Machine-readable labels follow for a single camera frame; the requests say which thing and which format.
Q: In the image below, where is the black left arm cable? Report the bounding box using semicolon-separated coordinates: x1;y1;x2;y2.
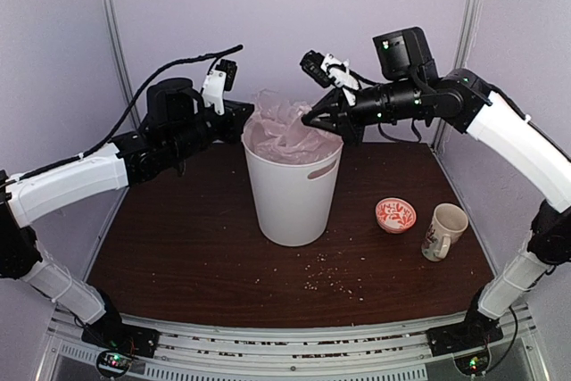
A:
0;44;244;186

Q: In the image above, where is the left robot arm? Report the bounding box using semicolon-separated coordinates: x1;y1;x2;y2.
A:
1;72;254;349

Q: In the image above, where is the left aluminium frame post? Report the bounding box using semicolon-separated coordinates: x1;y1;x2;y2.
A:
102;0;133;105

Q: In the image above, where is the front aluminium rail base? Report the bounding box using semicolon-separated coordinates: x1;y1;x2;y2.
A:
35;309;550;381

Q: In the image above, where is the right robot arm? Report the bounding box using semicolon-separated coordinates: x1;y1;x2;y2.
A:
300;27;570;355

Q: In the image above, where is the right aluminium frame post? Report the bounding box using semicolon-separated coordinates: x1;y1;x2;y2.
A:
430;0;487;150

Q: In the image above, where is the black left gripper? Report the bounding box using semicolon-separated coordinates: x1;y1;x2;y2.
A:
166;98;253;160

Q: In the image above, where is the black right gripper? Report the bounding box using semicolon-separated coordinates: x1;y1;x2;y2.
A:
302;75;426;145

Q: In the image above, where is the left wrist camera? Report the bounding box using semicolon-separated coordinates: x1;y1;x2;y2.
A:
201;59;237;116

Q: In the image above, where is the cream patterned ceramic mug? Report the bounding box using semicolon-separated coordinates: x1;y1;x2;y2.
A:
421;203;469;262

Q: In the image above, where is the red patterned ceramic bowl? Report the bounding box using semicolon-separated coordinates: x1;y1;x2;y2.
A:
375;197;417;234

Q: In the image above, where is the white plastic trash bin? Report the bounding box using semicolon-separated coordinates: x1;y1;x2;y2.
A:
242;125;343;247

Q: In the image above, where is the aluminium frame post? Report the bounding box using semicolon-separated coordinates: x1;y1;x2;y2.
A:
430;0;487;150
102;0;133;105

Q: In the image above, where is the translucent pink plastic bag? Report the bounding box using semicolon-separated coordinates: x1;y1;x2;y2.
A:
243;90;343;165

